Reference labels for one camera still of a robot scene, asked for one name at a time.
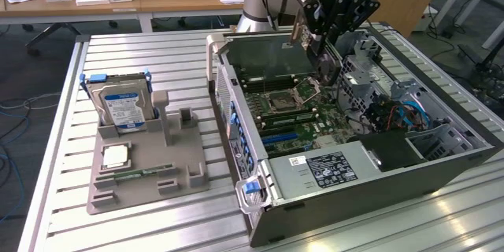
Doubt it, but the metal drive cage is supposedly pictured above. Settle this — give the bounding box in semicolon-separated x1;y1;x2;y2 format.
338;35;429;111

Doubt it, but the black RAM slot bank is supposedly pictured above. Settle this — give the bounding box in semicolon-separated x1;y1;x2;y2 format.
258;110;321;131
241;74;299;94

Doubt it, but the metal socket cover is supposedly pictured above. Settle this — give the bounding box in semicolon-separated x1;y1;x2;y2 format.
290;76;323;103

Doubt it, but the CPU socket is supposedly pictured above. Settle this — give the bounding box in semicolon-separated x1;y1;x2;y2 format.
266;91;303;114

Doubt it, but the labelled RAM stick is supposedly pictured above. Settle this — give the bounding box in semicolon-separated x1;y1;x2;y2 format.
261;112;319;127

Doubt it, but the long black expansion slot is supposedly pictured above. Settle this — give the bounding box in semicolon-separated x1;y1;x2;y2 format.
263;126;299;135

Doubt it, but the silver chipset heatsink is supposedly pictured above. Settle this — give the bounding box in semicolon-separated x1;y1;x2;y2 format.
317;135;341;148

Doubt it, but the metal disk bay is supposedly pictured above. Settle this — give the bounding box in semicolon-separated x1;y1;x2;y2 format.
405;120;475;162

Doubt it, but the grey power supply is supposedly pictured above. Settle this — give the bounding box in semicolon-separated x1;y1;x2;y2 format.
258;141;382;209

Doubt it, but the hard disk with blue rails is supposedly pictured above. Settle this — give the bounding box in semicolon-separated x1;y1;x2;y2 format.
81;70;154;135

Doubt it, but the clear latch with blue tab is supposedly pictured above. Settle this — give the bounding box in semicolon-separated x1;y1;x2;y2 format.
234;175;274;215

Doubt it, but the grey parts rack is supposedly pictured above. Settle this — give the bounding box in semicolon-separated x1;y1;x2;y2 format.
86;89;213;217

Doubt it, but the open black PC case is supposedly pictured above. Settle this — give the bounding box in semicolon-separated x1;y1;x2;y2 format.
206;21;497;248

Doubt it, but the black chair base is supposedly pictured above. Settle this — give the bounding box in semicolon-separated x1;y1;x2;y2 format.
23;20;121;57

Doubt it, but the silver CPU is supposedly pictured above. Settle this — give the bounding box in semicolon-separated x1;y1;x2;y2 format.
102;145;133;168

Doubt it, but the green RAM stick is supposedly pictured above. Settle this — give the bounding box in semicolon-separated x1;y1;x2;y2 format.
95;166;175;182

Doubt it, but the blue data wire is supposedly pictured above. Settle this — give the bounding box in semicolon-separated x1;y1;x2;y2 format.
394;100;431;131

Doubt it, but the red wire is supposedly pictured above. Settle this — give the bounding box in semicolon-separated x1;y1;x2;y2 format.
385;106;399;130

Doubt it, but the white floor cable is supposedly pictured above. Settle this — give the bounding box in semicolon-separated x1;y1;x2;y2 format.
0;91;61;111

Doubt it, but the blue network cable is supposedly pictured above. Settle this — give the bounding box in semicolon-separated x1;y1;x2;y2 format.
0;109;33;223

